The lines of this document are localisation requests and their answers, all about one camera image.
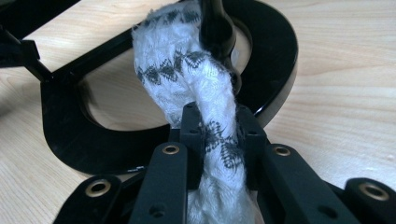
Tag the black wavy tray with stand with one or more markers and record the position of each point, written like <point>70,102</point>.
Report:
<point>274,46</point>

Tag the white patterned cloth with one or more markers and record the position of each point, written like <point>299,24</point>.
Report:
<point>186,77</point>

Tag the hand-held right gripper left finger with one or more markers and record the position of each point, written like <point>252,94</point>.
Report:
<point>194,140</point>

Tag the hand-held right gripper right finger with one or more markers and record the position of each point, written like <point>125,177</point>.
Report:
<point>250,140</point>

